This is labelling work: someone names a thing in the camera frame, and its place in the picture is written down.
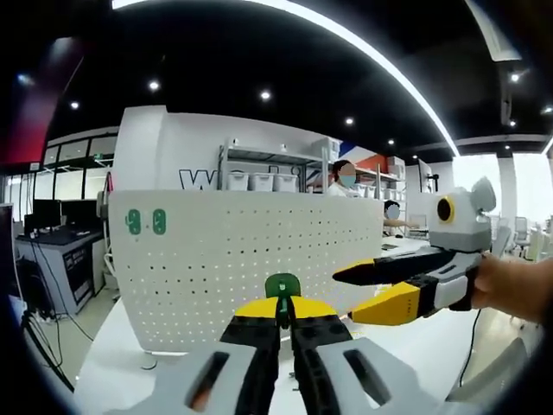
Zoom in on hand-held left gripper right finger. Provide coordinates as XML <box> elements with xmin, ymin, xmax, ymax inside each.
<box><xmin>288</xmin><ymin>296</ymin><xmax>437</xmax><ymax>415</ymax></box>

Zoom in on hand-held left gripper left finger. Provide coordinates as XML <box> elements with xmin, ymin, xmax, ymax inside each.
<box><xmin>142</xmin><ymin>296</ymin><xmax>282</xmax><ymax>415</ymax></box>

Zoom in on green hook assembly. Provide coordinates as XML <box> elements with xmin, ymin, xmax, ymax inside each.
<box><xmin>151</xmin><ymin>208</ymin><xmax>168</xmax><ymax>237</ymax></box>
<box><xmin>264</xmin><ymin>272</ymin><xmax>302</xmax><ymax>332</ymax></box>
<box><xmin>124</xmin><ymin>208</ymin><xmax>142</xmax><ymax>237</ymax></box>

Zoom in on white perforated mounting plate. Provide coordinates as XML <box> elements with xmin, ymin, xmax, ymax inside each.
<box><xmin>106</xmin><ymin>189</ymin><xmax>386</xmax><ymax>371</ymax></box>

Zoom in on person's right hand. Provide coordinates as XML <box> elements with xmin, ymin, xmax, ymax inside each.
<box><xmin>470</xmin><ymin>254</ymin><xmax>533</xmax><ymax>323</ymax></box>

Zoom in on black tripod stand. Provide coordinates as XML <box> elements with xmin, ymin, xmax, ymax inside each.
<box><xmin>425</xmin><ymin>172</ymin><xmax>440</xmax><ymax>204</ymax></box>

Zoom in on white panel on stand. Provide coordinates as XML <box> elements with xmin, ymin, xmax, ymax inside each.
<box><xmin>416</xmin><ymin>157</ymin><xmax>432</xmax><ymax>196</ymax></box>

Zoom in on white plastic crate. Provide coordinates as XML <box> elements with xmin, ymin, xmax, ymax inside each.
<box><xmin>313</xmin><ymin>137</ymin><xmax>342</xmax><ymax>166</ymax></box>

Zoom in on white storage bin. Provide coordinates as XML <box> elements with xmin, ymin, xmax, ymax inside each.
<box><xmin>275</xmin><ymin>173</ymin><xmax>298</xmax><ymax>193</ymax></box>
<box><xmin>251</xmin><ymin>172</ymin><xmax>274</xmax><ymax>192</ymax></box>
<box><xmin>227</xmin><ymin>172</ymin><xmax>251</xmax><ymax>192</ymax></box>

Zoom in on grey metal shelving rack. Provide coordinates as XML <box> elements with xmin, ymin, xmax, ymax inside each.
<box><xmin>218</xmin><ymin>137</ymin><xmax>407</xmax><ymax>202</ymax></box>

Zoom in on grey hanging bag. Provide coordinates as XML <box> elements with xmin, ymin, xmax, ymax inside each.
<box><xmin>96</xmin><ymin>190</ymin><xmax>111</xmax><ymax>222</ymax></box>

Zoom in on group of round ceiling spotlights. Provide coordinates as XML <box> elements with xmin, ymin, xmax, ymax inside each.
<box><xmin>19</xmin><ymin>73</ymin><xmax>519</xmax><ymax>146</ymax></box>

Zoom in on dark grey office counter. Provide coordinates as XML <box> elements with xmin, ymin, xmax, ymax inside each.
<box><xmin>15</xmin><ymin>228</ymin><xmax>105</xmax><ymax>313</ymax></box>

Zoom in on black computer monitor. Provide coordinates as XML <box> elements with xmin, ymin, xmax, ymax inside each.
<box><xmin>60</xmin><ymin>199</ymin><xmax>99</xmax><ymax>230</ymax></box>
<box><xmin>32</xmin><ymin>199</ymin><xmax>64</xmax><ymax>231</ymax></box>

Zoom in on dark computer monitor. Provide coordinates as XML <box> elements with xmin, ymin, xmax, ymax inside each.
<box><xmin>0</xmin><ymin>205</ymin><xmax>16</xmax><ymax>299</ymax></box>

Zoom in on long ceiling light strip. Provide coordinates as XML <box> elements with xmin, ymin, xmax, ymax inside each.
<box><xmin>111</xmin><ymin>0</ymin><xmax>461</xmax><ymax>157</ymax></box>

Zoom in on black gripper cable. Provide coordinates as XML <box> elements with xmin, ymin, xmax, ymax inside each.
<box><xmin>457</xmin><ymin>309</ymin><xmax>483</xmax><ymax>388</ymax></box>

